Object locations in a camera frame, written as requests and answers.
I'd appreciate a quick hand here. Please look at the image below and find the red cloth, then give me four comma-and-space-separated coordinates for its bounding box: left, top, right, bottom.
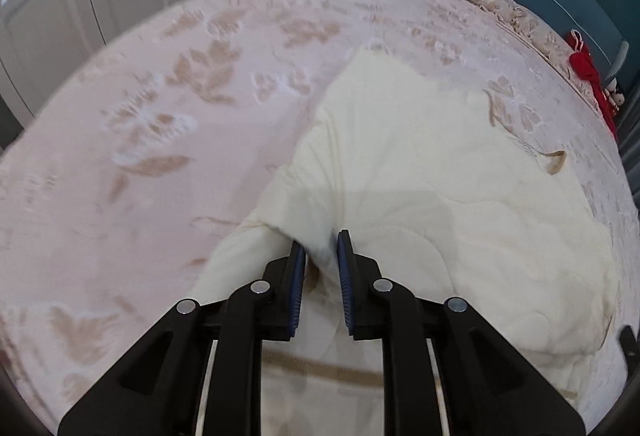
569, 30, 621, 137

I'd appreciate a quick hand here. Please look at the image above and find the pink butterfly print bed blanket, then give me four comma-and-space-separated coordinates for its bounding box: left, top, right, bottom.
0, 0, 640, 436

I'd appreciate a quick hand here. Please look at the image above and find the small plush toy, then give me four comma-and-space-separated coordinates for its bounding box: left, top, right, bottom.
602, 83, 627, 115

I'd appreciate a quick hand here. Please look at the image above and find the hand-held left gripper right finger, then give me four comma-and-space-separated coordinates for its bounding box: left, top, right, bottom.
336, 229, 587, 436

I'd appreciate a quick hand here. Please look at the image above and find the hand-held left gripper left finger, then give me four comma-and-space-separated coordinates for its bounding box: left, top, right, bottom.
57, 240, 307, 436

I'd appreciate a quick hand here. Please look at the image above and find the cream quilted jacket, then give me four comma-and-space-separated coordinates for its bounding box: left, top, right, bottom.
190, 43, 623, 436

